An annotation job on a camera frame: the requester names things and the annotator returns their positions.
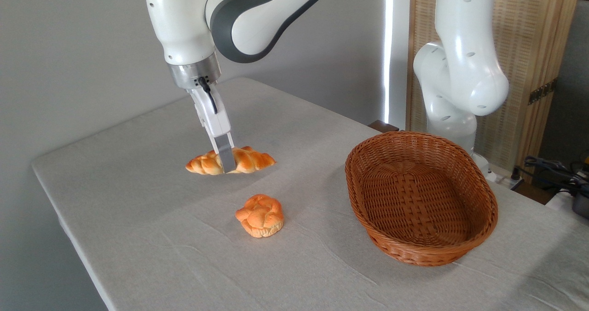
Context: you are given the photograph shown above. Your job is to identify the round knotted bread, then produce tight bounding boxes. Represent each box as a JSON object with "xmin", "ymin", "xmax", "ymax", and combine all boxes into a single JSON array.
[{"xmin": 235, "ymin": 194, "xmax": 284, "ymax": 238}]

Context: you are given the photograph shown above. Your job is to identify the long braided bread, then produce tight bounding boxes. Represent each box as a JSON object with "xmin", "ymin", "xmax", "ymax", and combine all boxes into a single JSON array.
[{"xmin": 185, "ymin": 146, "xmax": 277, "ymax": 176}]

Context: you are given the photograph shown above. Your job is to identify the white power strip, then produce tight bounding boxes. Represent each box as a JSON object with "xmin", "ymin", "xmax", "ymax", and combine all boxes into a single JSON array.
[{"xmin": 493, "ymin": 175, "xmax": 524, "ymax": 191}]

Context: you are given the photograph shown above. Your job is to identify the black screen hinge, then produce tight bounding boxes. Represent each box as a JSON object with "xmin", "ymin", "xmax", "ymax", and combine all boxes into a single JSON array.
[{"xmin": 528, "ymin": 79, "xmax": 557, "ymax": 105}]

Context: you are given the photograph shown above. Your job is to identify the brown wicker basket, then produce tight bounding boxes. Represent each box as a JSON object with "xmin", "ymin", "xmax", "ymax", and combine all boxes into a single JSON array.
[{"xmin": 345, "ymin": 131, "xmax": 499, "ymax": 267}]

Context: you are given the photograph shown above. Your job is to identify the light grey tablecloth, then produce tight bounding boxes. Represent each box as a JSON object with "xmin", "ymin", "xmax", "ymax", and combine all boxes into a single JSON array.
[{"xmin": 31, "ymin": 77, "xmax": 589, "ymax": 311}]

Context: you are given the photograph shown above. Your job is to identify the black cable bundle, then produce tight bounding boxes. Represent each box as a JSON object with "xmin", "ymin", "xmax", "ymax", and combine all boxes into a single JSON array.
[{"xmin": 514, "ymin": 156, "xmax": 589, "ymax": 196}]

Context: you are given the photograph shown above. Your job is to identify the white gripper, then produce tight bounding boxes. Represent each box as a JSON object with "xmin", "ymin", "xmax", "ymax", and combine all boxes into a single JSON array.
[{"xmin": 187, "ymin": 83, "xmax": 237, "ymax": 174}]

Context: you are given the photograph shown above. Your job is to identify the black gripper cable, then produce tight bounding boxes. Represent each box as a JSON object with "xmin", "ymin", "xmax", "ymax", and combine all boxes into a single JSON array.
[{"xmin": 197, "ymin": 76, "xmax": 219, "ymax": 115}]

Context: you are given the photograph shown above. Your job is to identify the dark brown wooden furniture corner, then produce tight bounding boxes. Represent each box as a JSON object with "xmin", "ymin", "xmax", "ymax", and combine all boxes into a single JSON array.
[{"xmin": 368, "ymin": 120, "xmax": 400, "ymax": 133}]

